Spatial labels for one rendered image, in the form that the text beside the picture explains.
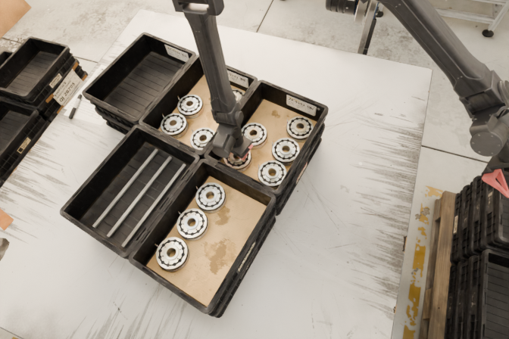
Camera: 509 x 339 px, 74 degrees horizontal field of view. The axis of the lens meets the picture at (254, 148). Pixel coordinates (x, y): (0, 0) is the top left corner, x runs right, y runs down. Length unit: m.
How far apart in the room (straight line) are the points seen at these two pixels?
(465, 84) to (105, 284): 1.25
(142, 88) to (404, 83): 1.19
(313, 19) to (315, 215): 2.06
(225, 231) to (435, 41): 0.82
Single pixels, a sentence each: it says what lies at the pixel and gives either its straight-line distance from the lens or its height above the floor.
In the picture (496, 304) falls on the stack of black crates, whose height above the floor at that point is 0.38.
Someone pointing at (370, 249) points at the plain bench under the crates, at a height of 0.70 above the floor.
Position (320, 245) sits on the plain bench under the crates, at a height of 0.70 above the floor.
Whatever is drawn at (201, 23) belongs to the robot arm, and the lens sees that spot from 0.82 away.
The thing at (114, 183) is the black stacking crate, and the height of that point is 0.83.
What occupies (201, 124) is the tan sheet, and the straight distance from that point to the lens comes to 1.39.
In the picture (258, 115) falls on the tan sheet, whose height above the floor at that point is 0.83.
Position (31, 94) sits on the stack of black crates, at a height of 0.58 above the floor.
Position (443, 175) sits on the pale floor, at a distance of 2.38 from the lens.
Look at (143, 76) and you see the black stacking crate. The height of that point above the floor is 0.83.
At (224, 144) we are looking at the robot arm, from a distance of 1.03.
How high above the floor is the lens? 1.95
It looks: 60 degrees down
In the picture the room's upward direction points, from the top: 7 degrees counter-clockwise
